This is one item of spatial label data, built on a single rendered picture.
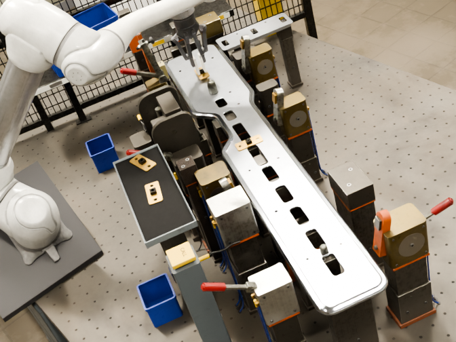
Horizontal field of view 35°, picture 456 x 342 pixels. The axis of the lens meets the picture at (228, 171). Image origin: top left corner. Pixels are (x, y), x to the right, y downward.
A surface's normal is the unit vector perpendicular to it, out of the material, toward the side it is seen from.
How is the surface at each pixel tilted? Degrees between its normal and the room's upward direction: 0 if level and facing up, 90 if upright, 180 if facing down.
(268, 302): 90
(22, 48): 80
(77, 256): 42
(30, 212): 47
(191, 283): 90
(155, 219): 0
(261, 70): 90
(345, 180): 0
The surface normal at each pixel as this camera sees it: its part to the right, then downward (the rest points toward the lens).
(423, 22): -0.24, -0.74
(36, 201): 0.29, -0.16
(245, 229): 0.33, 0.55
